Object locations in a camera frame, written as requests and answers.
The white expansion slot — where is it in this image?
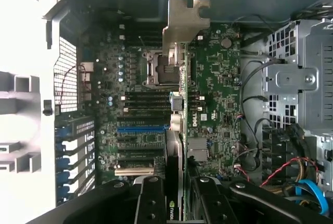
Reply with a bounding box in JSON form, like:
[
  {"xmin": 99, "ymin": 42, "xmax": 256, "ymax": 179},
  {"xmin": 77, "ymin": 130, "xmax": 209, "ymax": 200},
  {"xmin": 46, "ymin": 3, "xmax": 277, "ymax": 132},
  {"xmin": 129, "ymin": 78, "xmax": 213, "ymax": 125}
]
[{"xmin": 114, "ymin": 168, "xmax": 155, "ymax": 177}]

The long black expansion slot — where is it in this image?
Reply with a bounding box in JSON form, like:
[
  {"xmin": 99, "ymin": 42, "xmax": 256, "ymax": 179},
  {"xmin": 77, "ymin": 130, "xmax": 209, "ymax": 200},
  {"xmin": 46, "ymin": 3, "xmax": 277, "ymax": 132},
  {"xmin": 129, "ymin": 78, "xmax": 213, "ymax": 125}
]
[
  {"xmin": 117, "ymin": 147, "xmax": 165, "ymax": 155},
  {"xmin": 117, "ymin": 116, "xmax": 170, "ymax": 125},
  {"xmin": 117, "ymin": 155, "xmax": 157, "ymax": 164}
]

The grey chipset heat sink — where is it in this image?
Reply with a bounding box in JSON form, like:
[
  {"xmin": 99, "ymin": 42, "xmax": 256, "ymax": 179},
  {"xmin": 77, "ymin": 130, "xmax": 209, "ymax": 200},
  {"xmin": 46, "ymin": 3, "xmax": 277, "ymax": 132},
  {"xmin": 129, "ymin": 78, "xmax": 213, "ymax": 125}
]
[{"xmin": 187, "ymin": 138, "xmax": 209, "ymax": 162}]

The blue expansion slot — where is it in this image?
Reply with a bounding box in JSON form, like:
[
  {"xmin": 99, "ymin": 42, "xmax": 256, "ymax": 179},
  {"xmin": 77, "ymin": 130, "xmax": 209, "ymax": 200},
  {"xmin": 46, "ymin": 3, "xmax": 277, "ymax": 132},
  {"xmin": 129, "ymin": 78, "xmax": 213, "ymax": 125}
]
[{"xmin": 117, "ymin": 126, "xmax": 168, "ymax": 134}]

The blue card retention latch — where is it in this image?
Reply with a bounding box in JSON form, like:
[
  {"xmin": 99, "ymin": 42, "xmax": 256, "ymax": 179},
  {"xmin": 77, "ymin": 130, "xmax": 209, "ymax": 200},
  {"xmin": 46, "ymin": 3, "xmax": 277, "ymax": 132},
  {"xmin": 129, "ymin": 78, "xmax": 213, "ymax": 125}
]
[{"xmin": 55, "ymin": 127, "xmax": 70, "ymax": 141}]

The green motherboard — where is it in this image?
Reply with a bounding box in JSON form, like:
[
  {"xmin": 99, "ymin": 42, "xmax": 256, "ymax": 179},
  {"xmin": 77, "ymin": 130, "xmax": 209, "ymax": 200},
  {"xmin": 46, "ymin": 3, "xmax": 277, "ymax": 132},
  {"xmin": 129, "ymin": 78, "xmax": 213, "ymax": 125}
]
[{"xmin": 78, "ymin": 21, "xmax": 242, "ymax": 183}]

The grey metal disk bay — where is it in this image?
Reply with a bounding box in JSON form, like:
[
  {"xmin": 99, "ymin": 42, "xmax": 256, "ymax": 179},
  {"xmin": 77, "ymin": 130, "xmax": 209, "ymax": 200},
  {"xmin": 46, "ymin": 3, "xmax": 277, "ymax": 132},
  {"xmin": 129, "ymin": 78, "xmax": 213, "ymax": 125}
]
[
  {"xmin": 311, "ymin": 133, "xmax": 333, "ymax": 191},
  {"xmin": 262, "ymin": 18, "xmax": 333, "ymax": 141}
]

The metal CPU socket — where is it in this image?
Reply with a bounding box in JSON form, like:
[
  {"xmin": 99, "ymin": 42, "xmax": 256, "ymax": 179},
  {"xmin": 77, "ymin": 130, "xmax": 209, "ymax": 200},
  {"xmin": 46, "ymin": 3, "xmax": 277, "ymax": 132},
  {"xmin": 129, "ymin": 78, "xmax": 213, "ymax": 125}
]
[{"xmin": 142, "ymin": 51, "xmax": 183, "ymax": 87}]

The black case lock tab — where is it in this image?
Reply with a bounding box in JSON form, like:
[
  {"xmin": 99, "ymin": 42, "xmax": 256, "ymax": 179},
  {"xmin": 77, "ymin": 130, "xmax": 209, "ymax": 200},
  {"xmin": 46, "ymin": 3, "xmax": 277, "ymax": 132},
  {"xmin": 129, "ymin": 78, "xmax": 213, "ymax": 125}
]
[{"xmin": 43, "ymin": 99, "xmax": 53, "ymax": 116}]

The red black twisted wire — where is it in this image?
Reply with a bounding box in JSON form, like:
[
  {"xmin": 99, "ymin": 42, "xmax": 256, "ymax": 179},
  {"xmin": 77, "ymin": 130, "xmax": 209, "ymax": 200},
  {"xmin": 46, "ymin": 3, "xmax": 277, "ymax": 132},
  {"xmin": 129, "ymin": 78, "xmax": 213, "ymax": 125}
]
[{"xmin": 260, "ymin": 157, "xmax": 322, "ymax": 188}]

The blue data wire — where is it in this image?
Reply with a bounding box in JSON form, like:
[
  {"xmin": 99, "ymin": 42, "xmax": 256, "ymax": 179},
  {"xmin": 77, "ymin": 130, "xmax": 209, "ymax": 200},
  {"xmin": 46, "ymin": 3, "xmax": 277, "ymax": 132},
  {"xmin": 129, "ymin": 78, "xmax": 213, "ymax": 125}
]
[{"xmin": 296, "ymin": 179, "xmax": 326, "ymax": 216}]

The thin red black wire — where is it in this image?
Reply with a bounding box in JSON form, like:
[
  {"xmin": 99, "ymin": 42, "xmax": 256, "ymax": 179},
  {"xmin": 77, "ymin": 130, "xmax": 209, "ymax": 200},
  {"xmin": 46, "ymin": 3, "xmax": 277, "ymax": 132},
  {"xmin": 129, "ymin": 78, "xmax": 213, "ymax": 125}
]
[{"xmin": 59, "ymin": 64, "xmax": 88, "ymax": 105}]

